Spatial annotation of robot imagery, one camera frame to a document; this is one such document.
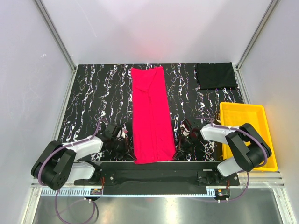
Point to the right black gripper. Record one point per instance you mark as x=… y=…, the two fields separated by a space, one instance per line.
x=183 y=142

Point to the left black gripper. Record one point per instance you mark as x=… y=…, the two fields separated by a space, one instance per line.
x=124 y=146

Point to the pink t shirt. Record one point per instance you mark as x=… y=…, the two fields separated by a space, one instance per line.
x=153 y=139

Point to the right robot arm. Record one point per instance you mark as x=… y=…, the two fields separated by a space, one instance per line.
x=248 y=148

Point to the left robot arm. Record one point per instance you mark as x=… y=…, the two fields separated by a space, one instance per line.
x=60 y=163

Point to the left connector block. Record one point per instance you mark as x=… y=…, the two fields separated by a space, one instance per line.
x=96 y=191

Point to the connector block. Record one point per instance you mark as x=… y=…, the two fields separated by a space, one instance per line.
x=96 y=191
x=223 y=193

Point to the right connector block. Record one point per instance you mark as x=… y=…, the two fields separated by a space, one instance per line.
x=223 y=193

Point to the yellow plastic bin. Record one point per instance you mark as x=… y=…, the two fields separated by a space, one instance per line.
x=237 y=114

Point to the folded black t shirt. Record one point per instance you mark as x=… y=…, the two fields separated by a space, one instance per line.
x=215 y=75

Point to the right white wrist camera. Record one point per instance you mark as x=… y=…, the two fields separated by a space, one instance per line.
x=185 y=131

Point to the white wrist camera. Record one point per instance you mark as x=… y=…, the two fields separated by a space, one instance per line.
x=185 y=131
x=122 y=134

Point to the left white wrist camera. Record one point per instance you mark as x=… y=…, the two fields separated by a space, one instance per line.
x=122 y=134

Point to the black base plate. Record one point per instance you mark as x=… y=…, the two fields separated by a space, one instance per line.
x=161 y=177

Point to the slotted cable duct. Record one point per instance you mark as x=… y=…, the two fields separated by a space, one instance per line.
x=85 y=191

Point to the right aluminium frame post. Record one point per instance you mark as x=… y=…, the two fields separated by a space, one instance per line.
x=263 y=22

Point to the aluminium frame post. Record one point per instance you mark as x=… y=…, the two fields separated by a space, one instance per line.
x=263 y=22
x=51 y=26

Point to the left aluminium frame post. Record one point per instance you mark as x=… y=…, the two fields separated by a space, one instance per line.
x=51 y=26

